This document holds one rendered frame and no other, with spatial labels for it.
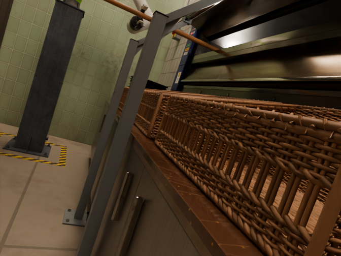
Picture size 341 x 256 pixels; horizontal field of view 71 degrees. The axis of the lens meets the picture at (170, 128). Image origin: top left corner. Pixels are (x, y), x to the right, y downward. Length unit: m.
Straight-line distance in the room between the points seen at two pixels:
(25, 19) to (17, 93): 0.73
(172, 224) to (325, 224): 0.21
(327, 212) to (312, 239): 0.03
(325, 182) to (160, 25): 0.63
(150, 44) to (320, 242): 0.64
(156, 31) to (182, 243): 0.59
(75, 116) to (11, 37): 0.95
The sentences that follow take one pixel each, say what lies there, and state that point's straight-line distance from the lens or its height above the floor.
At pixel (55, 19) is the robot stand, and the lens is 2.18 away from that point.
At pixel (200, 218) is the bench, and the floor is 0.58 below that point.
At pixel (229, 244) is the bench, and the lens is 0.29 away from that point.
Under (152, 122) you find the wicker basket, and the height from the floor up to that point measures 0.64.
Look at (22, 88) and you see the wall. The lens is 2.91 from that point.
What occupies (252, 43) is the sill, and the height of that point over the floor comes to 1.16.
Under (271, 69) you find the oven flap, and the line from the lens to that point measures 1.20.
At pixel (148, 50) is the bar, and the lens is 0.75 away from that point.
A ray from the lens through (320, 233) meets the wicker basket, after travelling 0.26.
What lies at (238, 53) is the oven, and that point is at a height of 1.12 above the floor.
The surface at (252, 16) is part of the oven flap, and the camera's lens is 1.62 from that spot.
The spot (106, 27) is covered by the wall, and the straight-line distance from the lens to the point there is 2.89.
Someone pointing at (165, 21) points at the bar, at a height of 0.93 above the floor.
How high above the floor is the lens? 0.69
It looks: 4 degrees down
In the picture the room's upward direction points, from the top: 19 degrees clockwise
